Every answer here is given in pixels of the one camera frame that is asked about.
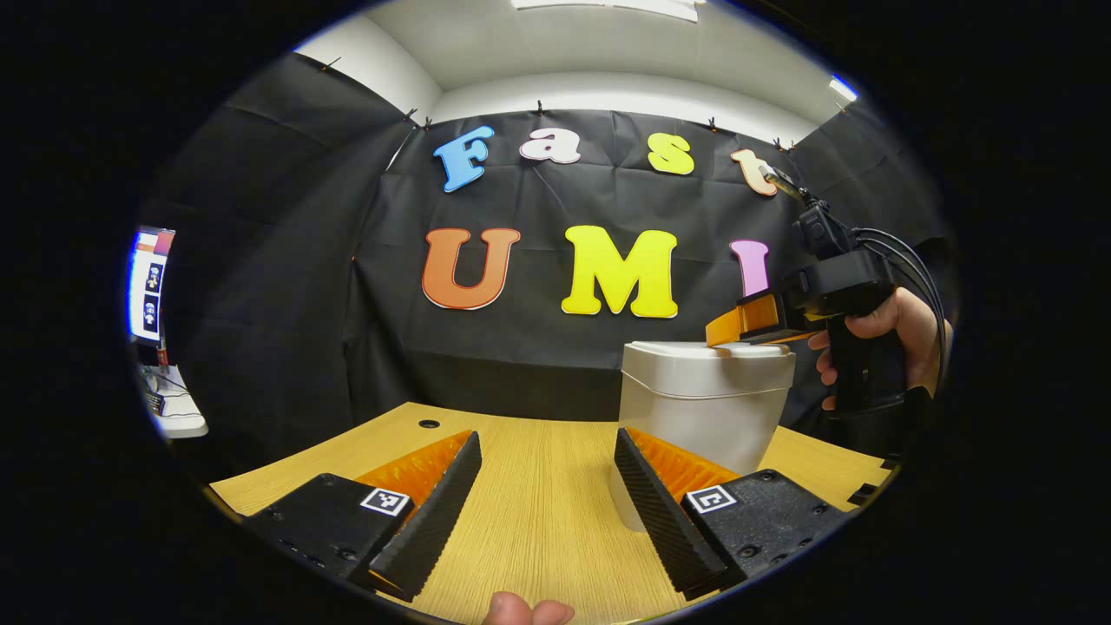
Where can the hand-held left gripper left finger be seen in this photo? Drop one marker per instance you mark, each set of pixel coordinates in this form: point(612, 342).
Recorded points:
point(434, 512)

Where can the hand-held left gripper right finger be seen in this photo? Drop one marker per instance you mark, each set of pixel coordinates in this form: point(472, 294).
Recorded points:
point(660, 512)

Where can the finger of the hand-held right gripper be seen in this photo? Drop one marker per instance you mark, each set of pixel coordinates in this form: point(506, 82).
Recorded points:
point(738, 319)
point(781, 335)

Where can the white desktop garbage bin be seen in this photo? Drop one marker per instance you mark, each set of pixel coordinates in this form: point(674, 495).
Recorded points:
point(694, 399)

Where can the wooden desktop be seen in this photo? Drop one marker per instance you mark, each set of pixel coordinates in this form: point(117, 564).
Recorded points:
point(538, 486)

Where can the black backdrop cloth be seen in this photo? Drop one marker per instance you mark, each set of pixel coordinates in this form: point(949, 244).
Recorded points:
point(521, 365)

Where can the small black block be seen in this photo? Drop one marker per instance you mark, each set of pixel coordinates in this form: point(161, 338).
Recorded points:
point(863, 495)

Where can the small ceiling light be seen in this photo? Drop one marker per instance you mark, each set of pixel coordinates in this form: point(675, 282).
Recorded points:
point(842, 88)

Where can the white side table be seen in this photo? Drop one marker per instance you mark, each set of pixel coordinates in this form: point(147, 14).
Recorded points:
point(178, 421)

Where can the long ceiling light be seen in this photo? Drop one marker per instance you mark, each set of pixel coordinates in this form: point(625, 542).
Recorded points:
point(608, 5)

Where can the computer monitor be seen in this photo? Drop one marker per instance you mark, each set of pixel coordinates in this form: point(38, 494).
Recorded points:
point(149, 286)

